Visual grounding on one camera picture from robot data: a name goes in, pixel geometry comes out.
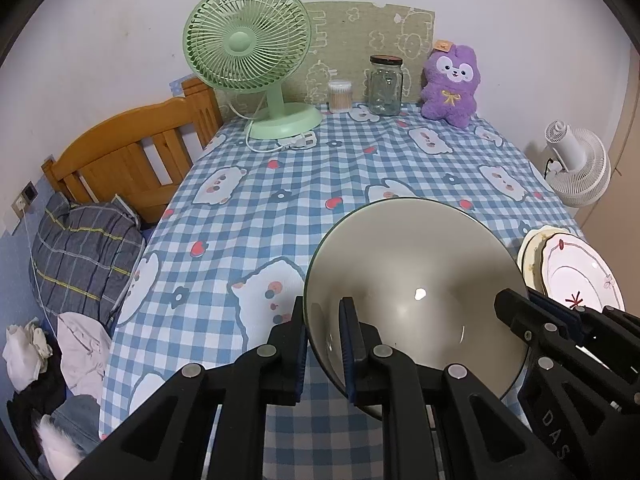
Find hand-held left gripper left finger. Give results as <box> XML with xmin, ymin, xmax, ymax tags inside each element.
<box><xmin>65</xmin><ymin>296</ymin><xmax>309</xmax><ymax>480</ymax></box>

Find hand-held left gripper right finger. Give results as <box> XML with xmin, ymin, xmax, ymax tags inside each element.
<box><xmin>339</xmin><ymin>296</ymin><xmax>571</xmax><ymax>480</ymax></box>

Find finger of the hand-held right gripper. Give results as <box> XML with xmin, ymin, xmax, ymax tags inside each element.
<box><xmin>529</xmin><ymin>290</ymin><xmax>640</xmax><ymax>411</ymax></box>
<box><xmin>494</xmin><ymin>288</ymin><xmax>585</xmax><ymax>363</ymax></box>

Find scalloped yellow floral plate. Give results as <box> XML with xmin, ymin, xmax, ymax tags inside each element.
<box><xmin>527</xmin><ymin>227</ymin><xmax>573</xmax><ymax>291</ymax></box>

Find round yellow floral plate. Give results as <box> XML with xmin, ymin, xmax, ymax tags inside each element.
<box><xmin>516</xmin><ymin>232</ymin><xmax>533</xmax><ymax>281</ymax></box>

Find beige floral ceramic bowl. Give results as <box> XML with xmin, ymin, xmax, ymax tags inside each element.
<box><xmin>303</xmin><ymin>198</ymin><xmax>532</xmax><ymax>422</ymax></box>

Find blue checkered tablecloth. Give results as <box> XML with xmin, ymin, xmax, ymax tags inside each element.
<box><xmin>97</xmin><ymin>101</ymin><xmax>590</xmax><ymax>480</ymax></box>

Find white fan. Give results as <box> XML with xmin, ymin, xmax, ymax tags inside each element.
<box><xmin>544</xmin><ymin>120</ymin><xmax>612</xmax><ymax>208</ymax></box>

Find beige door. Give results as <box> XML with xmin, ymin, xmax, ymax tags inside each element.
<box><xmin>575</xmin><ymin>35</ymin><xmax>640</xmax><ymax>241</ymax></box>

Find pale pink garment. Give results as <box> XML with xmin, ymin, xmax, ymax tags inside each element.
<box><xmin>56</xmin><ymin>311</ymin><xmax>113</xmax><ymax>398</ymax></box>

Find purple plush toy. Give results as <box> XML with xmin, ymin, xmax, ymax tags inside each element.
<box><xmin>419</xmin><ymin>38</ymin><xmax>482</xmax><ymax>128</ymax></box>

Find blue jeans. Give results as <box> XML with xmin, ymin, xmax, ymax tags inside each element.
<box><xmin>50</xmin><ymin>394</ymin><xmax>103</xmax><ymax>456</ymax></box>

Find grey plaid pillow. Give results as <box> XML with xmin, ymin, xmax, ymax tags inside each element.
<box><xmin>32</xmin><ymin>192</ymin><xmax>146</xmax><ymax>321</ymax></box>

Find glass jar with black lid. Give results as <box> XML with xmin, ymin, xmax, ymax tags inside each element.
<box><xmin>366</xmin><ymin>55</ymin><xmax>405</xmax><ymax>117</ymax></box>

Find white furry item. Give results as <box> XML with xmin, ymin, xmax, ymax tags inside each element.
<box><xmin>32</xmin><ymin>417</ymin><xmax>86</xmax><ymax>478</ymax></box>

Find clear cotton swab box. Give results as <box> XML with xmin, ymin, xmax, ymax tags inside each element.
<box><xmin>327</xmin><ymin>80</ymin><xmax>352</xmax><ymax>114</ymax></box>

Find black cloth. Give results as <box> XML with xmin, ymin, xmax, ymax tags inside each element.
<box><xmin>5</xmin><ymin>360</ymin><xmax>68</xmax><ymax>466</ymax></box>

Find wooden bed headboard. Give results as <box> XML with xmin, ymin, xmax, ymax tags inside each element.
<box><xmin>42</xmin><ymin>76</ymin><xmax>224</xmax><ymax>223</ymax></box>

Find green desk fan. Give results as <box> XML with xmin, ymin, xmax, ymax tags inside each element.
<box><xmin>182</xmin><ymin>0</ymin><xmax>323</xmax><ymax>140</ymax></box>

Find green cartoon-print mat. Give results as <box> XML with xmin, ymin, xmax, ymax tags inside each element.
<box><xmin>302</xmin><ymin>1</ymin><xmax>436</xmax><ymax>106</ymax></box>

